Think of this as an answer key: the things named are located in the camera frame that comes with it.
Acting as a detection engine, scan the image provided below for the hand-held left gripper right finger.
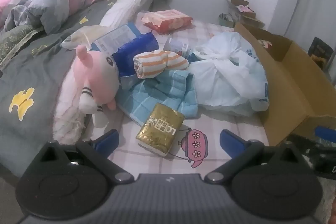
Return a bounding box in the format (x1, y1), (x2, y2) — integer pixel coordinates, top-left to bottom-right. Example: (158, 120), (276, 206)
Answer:
(203, 130), (302, 184)

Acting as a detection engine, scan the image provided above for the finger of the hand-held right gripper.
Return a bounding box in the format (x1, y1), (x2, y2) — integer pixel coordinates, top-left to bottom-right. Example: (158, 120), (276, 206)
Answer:
(287, 126), (336, 159)

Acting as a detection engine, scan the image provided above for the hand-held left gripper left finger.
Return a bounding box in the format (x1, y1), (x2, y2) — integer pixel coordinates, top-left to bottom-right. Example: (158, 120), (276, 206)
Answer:
(39, 130), (134, 184)

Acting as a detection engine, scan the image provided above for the gold tissue packet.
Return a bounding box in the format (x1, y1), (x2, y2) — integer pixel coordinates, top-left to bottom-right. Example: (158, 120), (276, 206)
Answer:
(135, 103), (185, 157)

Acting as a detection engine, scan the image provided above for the large cardboard box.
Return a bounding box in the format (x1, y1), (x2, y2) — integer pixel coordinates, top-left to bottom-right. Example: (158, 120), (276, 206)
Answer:
(234, 22), (336, 147)

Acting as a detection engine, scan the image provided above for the pink plush toy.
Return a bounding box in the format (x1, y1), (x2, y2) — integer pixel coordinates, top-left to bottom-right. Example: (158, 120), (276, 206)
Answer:
(74, 45), (122, 136)

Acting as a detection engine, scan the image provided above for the light blue checked towel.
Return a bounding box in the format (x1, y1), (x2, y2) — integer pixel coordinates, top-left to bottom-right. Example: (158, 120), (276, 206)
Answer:
(118, 70), (198, 126)

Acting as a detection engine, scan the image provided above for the orange striped cloth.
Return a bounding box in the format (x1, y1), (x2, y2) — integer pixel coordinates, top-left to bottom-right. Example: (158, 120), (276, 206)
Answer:
(133, 49), (189, 80)

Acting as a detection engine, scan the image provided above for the blue and white plastic packet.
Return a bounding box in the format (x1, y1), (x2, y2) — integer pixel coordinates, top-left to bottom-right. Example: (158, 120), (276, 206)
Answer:
(92, 24), (160, 84)

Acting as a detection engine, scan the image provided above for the translucent plastic bag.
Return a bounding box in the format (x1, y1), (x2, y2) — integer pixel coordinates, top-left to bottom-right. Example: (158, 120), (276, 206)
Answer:
(61, 25), (111, 50)

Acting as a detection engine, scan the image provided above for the pink checked bedsheet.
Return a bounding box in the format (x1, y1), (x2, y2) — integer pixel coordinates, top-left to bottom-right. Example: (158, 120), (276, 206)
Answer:
(87, 13), (271, 169)

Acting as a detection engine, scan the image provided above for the white plastic bag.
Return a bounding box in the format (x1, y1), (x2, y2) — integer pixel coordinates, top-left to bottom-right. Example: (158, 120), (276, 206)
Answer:
(188, 31), (270, 117)

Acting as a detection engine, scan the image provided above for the dark snack bag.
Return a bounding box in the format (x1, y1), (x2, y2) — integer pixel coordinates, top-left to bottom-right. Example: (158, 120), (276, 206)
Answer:
(308, 37), (334, 69)

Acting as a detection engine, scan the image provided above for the grey blanket white fleece lining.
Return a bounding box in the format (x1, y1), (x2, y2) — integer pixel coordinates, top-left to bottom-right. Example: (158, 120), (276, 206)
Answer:
(0, 0), (155, 177)

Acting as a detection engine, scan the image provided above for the green box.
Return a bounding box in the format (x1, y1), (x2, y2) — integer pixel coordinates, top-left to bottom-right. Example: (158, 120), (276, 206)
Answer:
(219, 13), (235, 28)

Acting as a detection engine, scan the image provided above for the small cardboard box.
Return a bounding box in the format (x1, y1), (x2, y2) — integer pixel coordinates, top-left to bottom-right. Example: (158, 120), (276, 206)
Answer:
(226, 0), (265, 29)

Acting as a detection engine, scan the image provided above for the pink wet wipes pack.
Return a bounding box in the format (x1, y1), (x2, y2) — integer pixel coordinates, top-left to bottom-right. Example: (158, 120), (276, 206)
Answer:
(141, 9), (193, 33)

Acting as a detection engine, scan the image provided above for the green floral quilted blanket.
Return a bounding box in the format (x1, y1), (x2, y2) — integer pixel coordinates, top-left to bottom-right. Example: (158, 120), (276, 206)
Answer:
(0, 25), (45, 67)

